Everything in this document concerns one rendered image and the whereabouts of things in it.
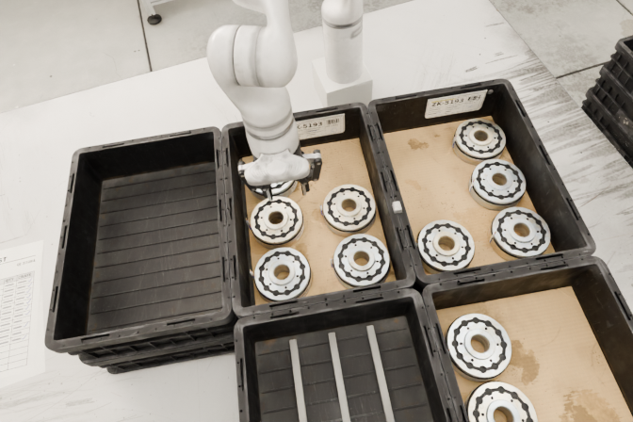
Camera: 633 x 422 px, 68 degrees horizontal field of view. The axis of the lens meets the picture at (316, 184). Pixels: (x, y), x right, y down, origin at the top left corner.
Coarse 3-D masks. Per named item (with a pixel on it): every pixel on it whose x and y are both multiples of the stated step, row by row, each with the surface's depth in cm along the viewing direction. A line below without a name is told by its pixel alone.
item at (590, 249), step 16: (496, 80) 96; (400, 96) 95; (416, 96) 95; (432, 96) 96; (512, 96) 93; (528, 128) 89; (384, 144) 89; (384, 160) 87; (544, 160) 85; (560, 192) 81; (576, 208) 80; (576, 224) 78; (592, 240) 76; (416, 256) 77; (544, 256) 76; (560, 256) 75; (576, 256) 75; (416, 272) 75; (448, 272) 75; (480, 272) 75
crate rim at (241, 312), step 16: (304, 112) 95; (320, 112) 95; (336, 112) 95; (368, 112) 94; (224, 128) 94; (240, 128) 94; (368, 128) 93; (224, 144) 92; (224, 160) 90; (224, 176) 88; (384, 176) 86; (384, 192) 84; (400, 224) 80; (400, 240) 80; (400, 256) 78; (352, 288) 75; (384, 288) 74; (400, 288) 74; (240, 304) 75; (272, 304) 74; (288, 304) 74; (304, 304) 74
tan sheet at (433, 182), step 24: (408, 144) 101; (432, 144) 101; (408, 168) 98; (432, 168) 98; (456, 168) 97; (408, 192) 95; (432, 192) 95; (456, 192) 94; (408, 216) 92; (432, 216) 92; (456, 216) 91; (480, 216) 91; (480, 240) 88; (480, 264) 86
